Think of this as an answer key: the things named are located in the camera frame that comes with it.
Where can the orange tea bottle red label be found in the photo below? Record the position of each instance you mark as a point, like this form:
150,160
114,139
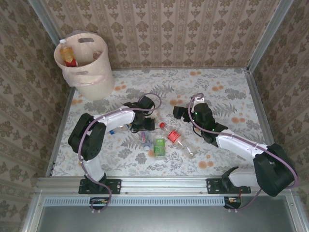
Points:
67,54

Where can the grey metal sheet panel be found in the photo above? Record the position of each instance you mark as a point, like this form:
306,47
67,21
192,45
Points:
169,220

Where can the green label plastic bottle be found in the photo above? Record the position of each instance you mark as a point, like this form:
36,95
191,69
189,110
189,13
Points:
159,146

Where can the brown label plastic bottle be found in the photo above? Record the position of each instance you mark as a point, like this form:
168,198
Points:
97,55

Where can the blue yellow label clear bottle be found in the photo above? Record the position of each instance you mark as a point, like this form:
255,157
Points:
116,130

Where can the small white green label bottle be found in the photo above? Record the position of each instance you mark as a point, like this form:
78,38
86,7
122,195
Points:
157,117

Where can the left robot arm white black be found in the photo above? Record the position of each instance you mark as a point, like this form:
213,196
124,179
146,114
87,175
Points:
89,142

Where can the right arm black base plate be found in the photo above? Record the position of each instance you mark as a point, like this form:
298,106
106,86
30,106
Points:
213,186

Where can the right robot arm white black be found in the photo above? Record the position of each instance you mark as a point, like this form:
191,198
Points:
270,169

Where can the aluminium frame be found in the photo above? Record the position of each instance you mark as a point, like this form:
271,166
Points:
169,183

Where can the red label red cap bottle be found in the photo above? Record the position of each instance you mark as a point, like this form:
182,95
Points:
174,135

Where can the pink label clear bottle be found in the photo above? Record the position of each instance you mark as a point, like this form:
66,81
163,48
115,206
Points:
144,139

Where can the beige round waste bin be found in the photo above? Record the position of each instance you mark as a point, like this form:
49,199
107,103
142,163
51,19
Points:
96,82

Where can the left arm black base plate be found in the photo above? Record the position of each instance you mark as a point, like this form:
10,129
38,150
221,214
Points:
114,186

